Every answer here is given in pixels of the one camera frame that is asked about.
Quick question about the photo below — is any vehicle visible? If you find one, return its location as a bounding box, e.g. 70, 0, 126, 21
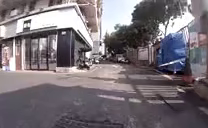
115, 54, 130, 65

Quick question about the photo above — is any parked motorbike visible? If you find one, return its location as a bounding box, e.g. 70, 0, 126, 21
76, 58, 93, 71

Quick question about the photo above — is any grey asphalt side street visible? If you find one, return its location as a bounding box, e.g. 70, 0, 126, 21
0, 62, 208, 128

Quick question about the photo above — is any group of street trees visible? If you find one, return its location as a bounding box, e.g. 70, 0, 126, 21
103, 0, 190, 56

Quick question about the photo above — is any building with white fascia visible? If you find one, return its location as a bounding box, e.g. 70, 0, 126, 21
0, 0, 104, 73

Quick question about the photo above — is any blue tarpaulin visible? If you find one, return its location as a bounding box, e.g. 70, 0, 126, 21
156, 31, 190, 74

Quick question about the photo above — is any traffic cone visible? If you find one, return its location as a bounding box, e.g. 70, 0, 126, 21
181, 57, 195, 85

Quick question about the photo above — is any building with posters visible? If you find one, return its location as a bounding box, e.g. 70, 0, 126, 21
187, 0, 208, 82

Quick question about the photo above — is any grey wall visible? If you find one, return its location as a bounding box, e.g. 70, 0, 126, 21
126, 46, 154, 66

